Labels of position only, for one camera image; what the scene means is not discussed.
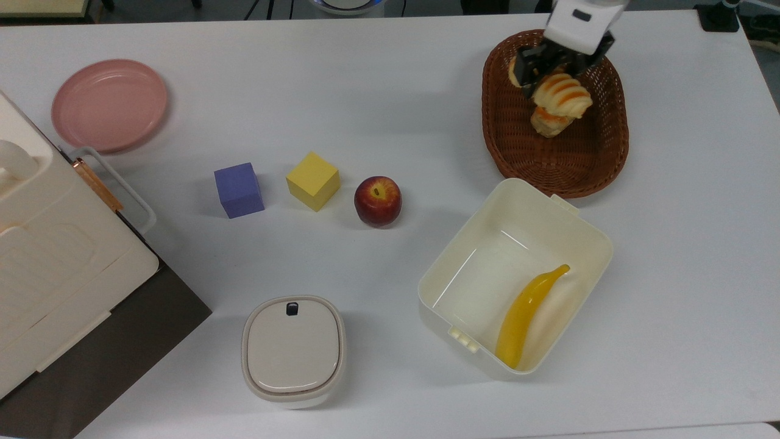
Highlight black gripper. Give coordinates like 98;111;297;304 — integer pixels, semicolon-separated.
515;32;616;100

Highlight long striped bread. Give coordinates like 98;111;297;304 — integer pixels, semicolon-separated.
533;73;594;120

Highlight short striped bread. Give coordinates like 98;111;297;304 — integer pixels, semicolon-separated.
508;57;575;139

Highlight brown wicker basket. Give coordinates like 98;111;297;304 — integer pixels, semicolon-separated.
481;29;630;199

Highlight white plastic bin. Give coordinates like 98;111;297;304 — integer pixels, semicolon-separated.
417;177;615;377

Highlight red apple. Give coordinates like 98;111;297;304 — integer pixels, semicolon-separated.
353;176;403;229

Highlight yellow banana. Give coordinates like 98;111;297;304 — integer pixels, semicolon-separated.
494;263;572;370

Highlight yellow cube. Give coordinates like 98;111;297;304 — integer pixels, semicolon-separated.
285;151;341;213

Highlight black tripod legs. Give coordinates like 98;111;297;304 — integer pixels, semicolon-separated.
244;0;296;20

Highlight purple cube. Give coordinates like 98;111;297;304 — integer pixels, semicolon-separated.
213;162;266;220

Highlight small cream trash can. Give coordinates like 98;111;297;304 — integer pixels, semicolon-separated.
241;295;347;409

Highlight pink plate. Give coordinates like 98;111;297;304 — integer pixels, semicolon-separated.
51;59;169;154

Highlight dark brown cabinet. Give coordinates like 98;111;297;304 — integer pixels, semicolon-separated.
0;210;213;439

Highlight beige side table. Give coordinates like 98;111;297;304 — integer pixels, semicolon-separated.
0;0;90;18

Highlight large cream storage box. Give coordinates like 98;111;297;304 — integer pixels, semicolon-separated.
0;90;161;401

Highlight black clamp mount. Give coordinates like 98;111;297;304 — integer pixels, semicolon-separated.
696;2;742;33

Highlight white wire handle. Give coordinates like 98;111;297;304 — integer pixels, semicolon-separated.
66;146;158;236

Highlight copper bar handle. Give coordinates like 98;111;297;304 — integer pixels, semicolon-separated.
73;157;125;213

